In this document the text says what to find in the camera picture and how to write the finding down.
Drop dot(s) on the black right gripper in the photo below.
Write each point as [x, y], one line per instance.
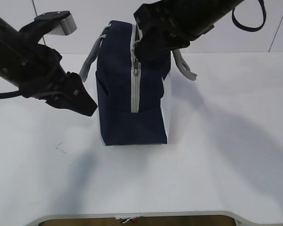
[170, 24]

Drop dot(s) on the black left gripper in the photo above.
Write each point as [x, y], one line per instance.
[48, 81]

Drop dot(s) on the navy blue lunch bag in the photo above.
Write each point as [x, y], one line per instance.
[133, 96]

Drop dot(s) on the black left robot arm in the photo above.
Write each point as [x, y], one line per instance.
[13, 59]

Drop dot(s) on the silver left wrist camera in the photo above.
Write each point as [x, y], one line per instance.
[57, 22]

